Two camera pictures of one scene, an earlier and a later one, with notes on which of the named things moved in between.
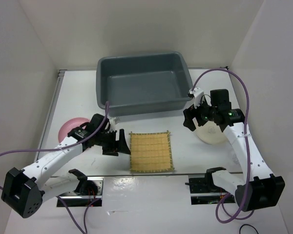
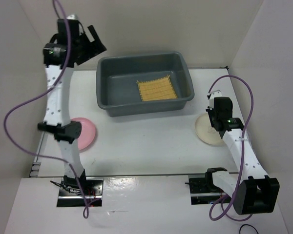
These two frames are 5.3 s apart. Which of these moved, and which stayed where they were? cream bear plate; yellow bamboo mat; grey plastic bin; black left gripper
Moved: black left gripper; yellow bamboo mat
Stayed: grey plastic bin; cream bear plate
